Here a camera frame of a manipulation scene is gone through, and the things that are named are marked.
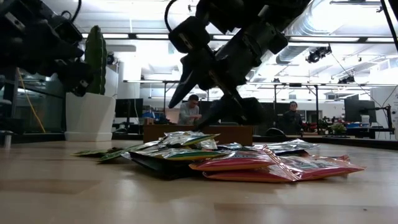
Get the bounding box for white plant pot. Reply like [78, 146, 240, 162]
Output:
[64, 92, 117, 142]

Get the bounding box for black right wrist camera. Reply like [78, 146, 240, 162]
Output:
[168, 16, 211, 54]

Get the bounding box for person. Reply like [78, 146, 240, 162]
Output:
[281, 101, 304, 136]
[177, 94, 203, 126]

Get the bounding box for overhead light bar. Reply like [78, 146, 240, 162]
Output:
[81, 32, 398, 44]

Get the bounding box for black ceiling spotlight cluster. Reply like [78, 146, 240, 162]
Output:
[306, 45, 333, 64]

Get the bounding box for yellow cable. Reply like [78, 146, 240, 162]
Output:
[17, 68, 47, 134]

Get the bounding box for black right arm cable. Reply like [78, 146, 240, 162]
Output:
[164, 0, 180, 34]

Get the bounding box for black chair backrest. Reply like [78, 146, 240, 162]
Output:
[266, 127, 285, 137]

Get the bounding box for grey post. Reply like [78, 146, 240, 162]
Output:
[0, 130, 14, 149]

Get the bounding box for green potted plant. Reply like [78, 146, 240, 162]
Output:
[330, 122, 347, 136]

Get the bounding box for black background workstation frame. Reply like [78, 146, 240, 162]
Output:
[163, 80, 398, 125]

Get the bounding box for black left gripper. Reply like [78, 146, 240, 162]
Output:
[0, 0, 94, 98]

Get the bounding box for brown wooden compartment tray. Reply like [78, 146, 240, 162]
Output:
[142, 124, 254, 146]

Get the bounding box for black computer monitor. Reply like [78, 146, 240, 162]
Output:
[114, 98, 144, 118]
[344, 98, 377, 124]

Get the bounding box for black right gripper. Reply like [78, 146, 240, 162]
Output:
[168, 21, 289, 131]

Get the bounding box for green cactus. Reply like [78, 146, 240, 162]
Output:
[84, 25, 108, 96]

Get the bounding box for silver ventilation duct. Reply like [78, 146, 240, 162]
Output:
[275, 0, 383, 65]

